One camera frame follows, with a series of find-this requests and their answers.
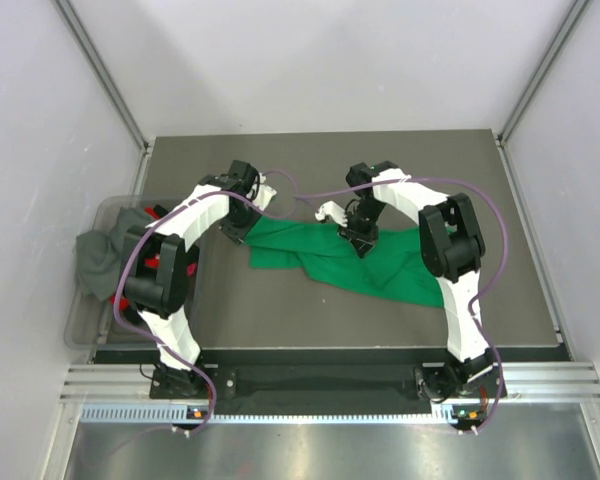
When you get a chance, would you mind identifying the clear plastic bin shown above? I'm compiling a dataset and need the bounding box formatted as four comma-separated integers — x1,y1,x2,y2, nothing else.
64,195,182,352

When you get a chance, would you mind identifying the aluminium corner post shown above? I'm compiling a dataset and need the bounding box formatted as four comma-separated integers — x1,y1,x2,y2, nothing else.
49,0,152,153
496,0,594,146

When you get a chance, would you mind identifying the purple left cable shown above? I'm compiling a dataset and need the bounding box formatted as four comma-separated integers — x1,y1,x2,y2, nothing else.
79,168,301,461

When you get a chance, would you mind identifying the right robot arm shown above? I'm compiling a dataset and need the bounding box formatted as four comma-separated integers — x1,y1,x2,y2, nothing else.
337,162,497,403

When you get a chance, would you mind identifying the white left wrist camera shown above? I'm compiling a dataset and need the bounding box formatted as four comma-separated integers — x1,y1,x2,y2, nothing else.
249,173,277,211

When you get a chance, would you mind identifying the red t shirt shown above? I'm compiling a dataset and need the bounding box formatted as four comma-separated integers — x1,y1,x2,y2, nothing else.
109,204,168,312

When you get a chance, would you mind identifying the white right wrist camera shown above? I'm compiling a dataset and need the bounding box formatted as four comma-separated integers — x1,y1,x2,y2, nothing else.
315,201,348,227

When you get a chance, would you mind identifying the grey t shirt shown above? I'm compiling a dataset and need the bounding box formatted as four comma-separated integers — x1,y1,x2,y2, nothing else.
75,208,152,302

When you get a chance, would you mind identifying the aluminium frame rail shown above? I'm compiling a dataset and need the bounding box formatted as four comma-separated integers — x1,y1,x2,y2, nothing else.
60,362,600,403

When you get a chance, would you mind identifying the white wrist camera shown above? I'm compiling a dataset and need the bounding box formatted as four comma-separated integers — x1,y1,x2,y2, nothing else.
315,201,348,227
249,173,277,211

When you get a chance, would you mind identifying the green t shirt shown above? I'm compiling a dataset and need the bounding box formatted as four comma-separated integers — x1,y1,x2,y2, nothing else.
244,217,444,308

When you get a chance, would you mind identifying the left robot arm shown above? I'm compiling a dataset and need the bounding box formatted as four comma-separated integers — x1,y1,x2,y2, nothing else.
116,160,276,397

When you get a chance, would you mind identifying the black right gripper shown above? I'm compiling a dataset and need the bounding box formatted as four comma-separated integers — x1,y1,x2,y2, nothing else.
337,200,386,259

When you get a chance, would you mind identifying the right aluminium corner post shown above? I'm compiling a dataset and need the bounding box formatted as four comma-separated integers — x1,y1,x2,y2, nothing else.
496,0,594,146

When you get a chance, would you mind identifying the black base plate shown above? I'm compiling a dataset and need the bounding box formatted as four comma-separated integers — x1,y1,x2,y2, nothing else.
148,363,506,401

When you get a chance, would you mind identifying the grey slotted cable duct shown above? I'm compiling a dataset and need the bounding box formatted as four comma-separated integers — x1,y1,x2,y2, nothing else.
80,403,459,425

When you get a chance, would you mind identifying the left aluminium corner post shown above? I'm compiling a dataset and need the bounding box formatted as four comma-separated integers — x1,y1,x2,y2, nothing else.
49,0,152,153

